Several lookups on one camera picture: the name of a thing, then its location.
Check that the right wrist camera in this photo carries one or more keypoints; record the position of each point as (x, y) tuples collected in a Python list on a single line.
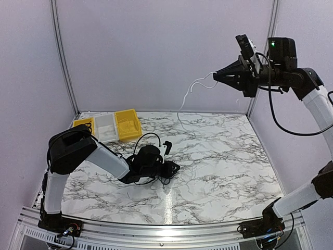
[(249, 53)]

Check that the white translucent bin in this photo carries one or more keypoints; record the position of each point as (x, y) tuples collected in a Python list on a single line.
[(105, 128)]

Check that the yellow bin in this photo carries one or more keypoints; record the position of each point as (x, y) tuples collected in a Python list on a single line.
[(88, 122), (128, 124)]

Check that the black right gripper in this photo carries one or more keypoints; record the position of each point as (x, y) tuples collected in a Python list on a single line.
[(247, 78)]

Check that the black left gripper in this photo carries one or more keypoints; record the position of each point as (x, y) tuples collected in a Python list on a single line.
[(169, 166)]

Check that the aluminium front rail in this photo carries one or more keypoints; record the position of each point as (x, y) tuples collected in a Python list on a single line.
[(110, 235)]

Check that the yellow bin right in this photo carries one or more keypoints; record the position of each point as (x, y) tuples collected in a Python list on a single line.
[(128, 124)]

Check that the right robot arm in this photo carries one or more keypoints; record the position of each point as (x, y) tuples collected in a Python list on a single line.
[(310, 90)]

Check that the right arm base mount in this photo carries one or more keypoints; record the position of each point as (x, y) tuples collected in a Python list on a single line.
[(260, 227)]

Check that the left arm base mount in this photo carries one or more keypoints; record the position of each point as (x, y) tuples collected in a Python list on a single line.
[(59, 224)]

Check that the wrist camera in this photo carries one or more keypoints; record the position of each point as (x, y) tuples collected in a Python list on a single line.
[(165, 149), (249, 53)]

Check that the yellow bin left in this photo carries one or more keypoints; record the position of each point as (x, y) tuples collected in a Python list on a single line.
[(88, 122)]

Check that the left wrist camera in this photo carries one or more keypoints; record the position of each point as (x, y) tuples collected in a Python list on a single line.
[(165, 149)]

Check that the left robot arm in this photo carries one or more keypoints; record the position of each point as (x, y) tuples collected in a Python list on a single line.
[(68, 149)]

